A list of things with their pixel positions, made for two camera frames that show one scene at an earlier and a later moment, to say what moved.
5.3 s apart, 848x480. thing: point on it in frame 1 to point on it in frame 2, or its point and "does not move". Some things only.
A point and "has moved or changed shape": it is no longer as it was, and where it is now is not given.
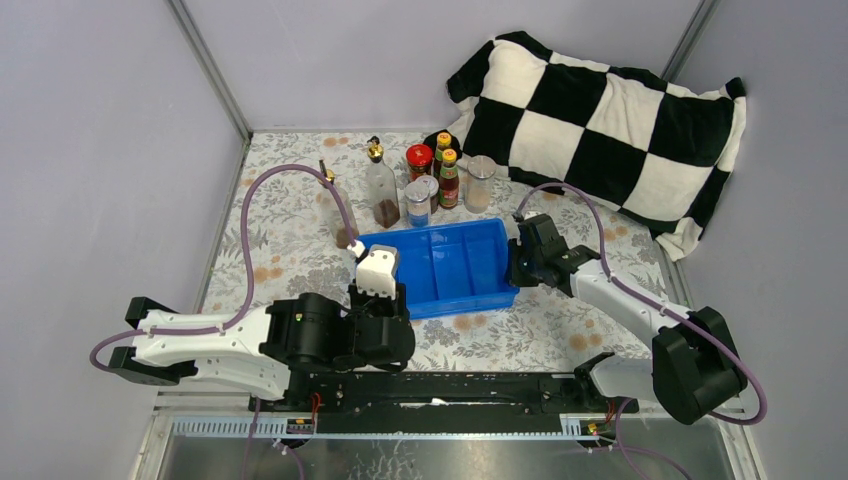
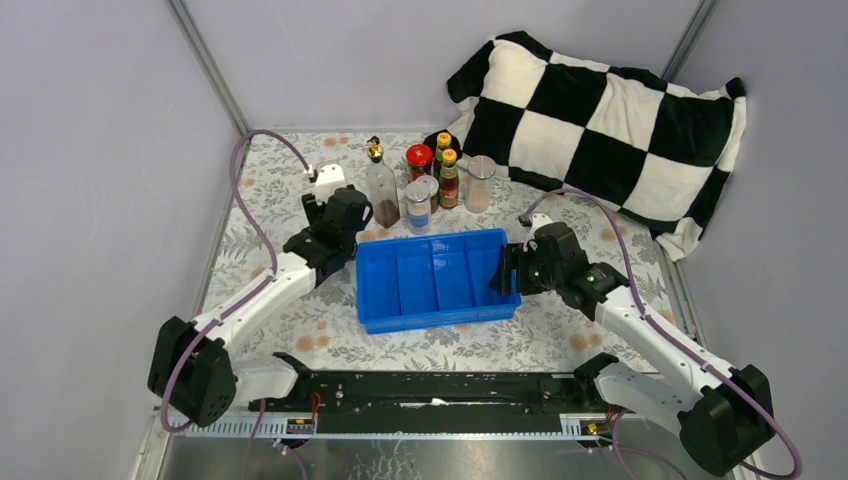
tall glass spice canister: (479, 180) does not move
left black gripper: (395, 308) to (314, 211)
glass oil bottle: (383, 186) does not move
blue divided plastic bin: (448, 267) has moved or changed shape
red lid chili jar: (419, 158) does not move
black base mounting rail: (419, 402) does not move
